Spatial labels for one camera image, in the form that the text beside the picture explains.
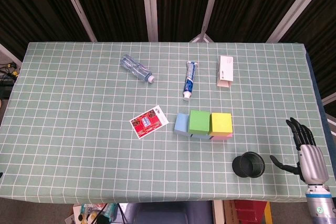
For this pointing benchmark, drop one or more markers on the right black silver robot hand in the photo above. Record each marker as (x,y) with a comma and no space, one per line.
(312,161)

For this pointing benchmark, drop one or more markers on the pink cube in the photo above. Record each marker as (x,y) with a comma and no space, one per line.
(221,137)

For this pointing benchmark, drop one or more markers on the yellow cube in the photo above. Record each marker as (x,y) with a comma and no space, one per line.
(221,123)

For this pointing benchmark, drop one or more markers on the blue cube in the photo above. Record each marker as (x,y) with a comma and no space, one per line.
(181,123)
(199,136)

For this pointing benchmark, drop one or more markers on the green cube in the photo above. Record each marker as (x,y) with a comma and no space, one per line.
(199,121)

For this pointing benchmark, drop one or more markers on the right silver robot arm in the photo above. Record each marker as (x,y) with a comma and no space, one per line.
(320,203)

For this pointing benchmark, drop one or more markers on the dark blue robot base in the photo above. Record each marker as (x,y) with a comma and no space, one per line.
(170,213)

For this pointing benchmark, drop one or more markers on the dark green plastic cup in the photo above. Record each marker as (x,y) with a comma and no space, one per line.
(249,167)

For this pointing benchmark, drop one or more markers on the yellow panel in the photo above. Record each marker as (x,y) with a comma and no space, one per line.
(267,213)

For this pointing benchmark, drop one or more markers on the red plastic crate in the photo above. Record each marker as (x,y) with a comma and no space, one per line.
(250,211)

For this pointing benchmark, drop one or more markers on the white table leg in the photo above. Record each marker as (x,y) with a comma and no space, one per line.
(218,212)

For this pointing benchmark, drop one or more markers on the white cardboard carton box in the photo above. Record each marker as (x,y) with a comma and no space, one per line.
(225,72)

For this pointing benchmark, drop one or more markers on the blue white toothpaste tube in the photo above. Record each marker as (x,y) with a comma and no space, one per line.
(189,79)

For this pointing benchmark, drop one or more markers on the red printed card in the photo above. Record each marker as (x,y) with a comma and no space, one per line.
(148,122)

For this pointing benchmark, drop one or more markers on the clear plastic water bottle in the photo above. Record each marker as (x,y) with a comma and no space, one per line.
(135,68)

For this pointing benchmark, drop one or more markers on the green checkered tablecloth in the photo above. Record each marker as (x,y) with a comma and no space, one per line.
(78,129)

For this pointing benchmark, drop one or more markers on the white frame post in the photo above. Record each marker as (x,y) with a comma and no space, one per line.
(208,6)
(294,6)
(78,9)
(149,6)

